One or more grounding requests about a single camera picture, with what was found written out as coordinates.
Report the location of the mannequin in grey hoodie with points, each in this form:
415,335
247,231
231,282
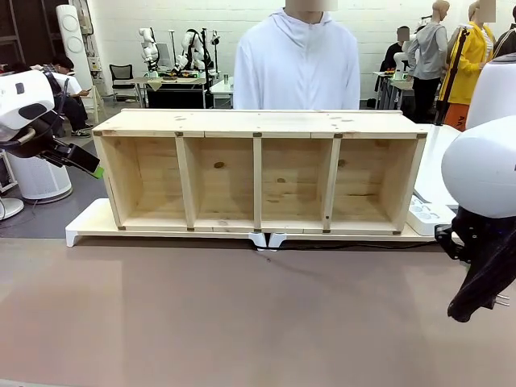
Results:
429,52

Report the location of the tall white standing air conditioner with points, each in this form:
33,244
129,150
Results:
74,44

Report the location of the white background table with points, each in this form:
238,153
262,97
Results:
223,92

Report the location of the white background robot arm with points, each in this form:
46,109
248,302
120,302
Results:
149,50

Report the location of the person in white hoodie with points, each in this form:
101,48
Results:
296,60

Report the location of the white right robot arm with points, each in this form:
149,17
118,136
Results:
479,169

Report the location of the dark background workbench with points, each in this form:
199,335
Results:
177,90

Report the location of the white power strip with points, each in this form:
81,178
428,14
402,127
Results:
429,215

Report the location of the white fan base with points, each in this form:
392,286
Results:
10,207

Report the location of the white cylindrical air purifier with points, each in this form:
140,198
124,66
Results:
38,177

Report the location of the black power plug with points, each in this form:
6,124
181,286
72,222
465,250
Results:
499,300

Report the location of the mannequin in dark jacket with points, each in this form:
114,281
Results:
506,44

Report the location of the black mesh office chair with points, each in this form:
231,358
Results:
121,76

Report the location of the black yellow tripod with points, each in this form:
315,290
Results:
453,72

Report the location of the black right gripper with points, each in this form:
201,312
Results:
455,238

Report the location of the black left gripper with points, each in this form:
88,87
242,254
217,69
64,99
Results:
40,143

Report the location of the person in black shirt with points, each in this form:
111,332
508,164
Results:
393,60

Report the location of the wooden four-compartment shelf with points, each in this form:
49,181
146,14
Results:
258,177

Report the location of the small wooden step stool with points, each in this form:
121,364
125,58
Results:
95,105

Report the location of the white black background robot arm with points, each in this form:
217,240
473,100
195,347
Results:
193,48

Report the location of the mannequin in yellow jacket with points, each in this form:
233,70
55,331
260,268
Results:
469,68

